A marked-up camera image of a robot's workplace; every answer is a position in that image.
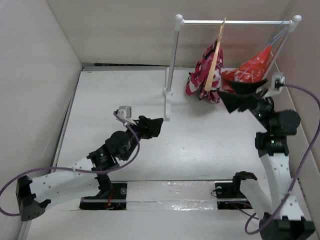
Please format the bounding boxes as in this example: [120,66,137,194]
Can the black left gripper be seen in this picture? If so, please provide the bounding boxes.
[121,116,162,162]

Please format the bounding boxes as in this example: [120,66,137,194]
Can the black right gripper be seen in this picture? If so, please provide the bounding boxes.
[218,78,275,132]

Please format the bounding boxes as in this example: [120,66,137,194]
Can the beige wooden hanger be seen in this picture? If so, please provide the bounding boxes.
[204,18,226,92]

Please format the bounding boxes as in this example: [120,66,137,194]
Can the pink camouflage trousers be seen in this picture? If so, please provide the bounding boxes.
[185,39,224,104]

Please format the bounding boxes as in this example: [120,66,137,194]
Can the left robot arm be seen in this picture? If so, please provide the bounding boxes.
[15,115,164,222]

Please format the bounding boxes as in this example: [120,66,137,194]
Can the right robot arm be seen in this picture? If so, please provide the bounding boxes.
[215,79,316,240]

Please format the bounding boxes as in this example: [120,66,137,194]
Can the orange white cloth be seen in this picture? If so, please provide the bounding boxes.
[221,45,272,93]

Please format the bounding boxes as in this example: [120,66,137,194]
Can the white clothes rack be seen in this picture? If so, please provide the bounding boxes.
[163,14,302,121]

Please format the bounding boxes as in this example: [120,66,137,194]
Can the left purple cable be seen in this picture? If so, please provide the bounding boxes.
[0,111,141,216]

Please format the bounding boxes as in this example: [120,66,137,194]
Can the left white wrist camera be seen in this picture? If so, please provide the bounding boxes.
[113,105,136,125]

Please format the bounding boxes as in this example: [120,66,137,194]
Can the blue wire hanger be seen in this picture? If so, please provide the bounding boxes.
[234,20,293,83]

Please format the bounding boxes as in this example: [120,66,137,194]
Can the aluminium table edge rail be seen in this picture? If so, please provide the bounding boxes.
[17,62,171,240]

